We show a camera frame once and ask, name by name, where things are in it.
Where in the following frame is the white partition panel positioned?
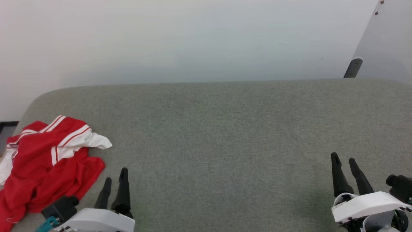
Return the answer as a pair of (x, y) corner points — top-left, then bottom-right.
(352, 0), (412, 85)

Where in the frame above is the black baseboard strip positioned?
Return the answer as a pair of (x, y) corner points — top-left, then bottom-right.
(0, 121), (19, 133)

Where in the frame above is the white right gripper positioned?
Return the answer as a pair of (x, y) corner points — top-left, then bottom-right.
(331, 152), (412, 224)

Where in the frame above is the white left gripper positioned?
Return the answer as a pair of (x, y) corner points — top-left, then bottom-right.
(54, 167), (136, 232)

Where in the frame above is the teal cable connector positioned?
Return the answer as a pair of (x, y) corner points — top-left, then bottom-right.
(35, 216), (60, 232)

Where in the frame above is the red and white shirt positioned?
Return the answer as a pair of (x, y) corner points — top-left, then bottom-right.
(0, 115), (113, 232)

